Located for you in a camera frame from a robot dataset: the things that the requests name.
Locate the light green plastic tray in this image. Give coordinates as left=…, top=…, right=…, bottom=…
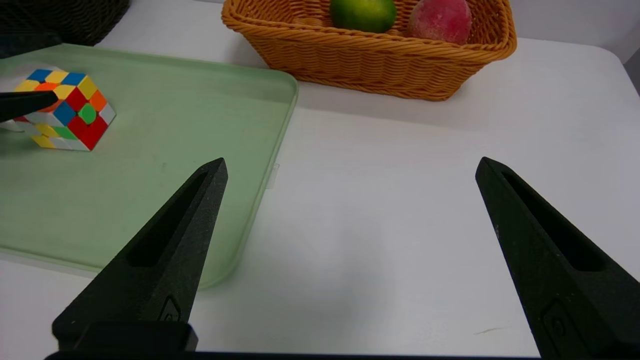
left=0, top=43, right=300, bottom=290

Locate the green mango fruit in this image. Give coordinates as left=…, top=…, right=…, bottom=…
left=329, top=0, right=398, bottom=34

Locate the colourful puzzle cube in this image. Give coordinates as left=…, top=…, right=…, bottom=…
left=12, top=68, right=117, bottom=152

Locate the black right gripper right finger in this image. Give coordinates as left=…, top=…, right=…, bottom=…
left=475, top=157, right=640, bottom=359

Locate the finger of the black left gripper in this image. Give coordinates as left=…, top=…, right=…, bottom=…
left=0, top=90, right=59, bottom=124
left=0, top=32, right=64, bottom=59

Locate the orange wicker basket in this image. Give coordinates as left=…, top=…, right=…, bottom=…
left=221, top=0, right=518, bottom=102

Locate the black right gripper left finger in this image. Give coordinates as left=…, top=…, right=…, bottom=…
left=52, top=158, right=229, bottom=351

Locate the pink peach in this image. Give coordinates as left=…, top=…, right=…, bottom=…
left=407, top=0, right=474, bottom=46

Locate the dark brown wicker basket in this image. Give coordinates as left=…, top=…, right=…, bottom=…
left=0, top=0, right=132, bottom=47

